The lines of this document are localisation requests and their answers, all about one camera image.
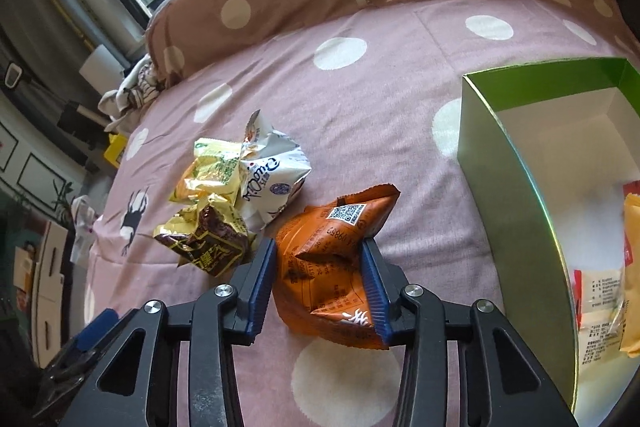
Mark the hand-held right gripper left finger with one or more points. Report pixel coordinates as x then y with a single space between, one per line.
262 287

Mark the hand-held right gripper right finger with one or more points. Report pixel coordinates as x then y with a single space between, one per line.
372 287

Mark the yellow biscuit packet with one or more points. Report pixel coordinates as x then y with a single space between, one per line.
634 257

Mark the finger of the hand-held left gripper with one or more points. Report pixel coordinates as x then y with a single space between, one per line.
97 329

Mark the red-edged clear snack packet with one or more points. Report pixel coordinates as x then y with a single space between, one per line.
600 307

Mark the orange snack packet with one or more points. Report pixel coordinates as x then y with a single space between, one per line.
320 247

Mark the brown yellow snack packet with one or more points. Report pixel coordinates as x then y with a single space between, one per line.
210 237

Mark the yellow green snack packet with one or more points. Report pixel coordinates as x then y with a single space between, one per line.
210 172

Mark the green cardboard box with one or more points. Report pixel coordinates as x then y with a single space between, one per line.
480 147

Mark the white silver snack packet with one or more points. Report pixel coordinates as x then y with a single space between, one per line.
270 177

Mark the yellow box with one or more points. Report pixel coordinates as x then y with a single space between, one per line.
114 152

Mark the white plastic bag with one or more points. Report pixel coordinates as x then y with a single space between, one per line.
82 217

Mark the white striped cloth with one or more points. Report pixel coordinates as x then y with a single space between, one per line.
130 92

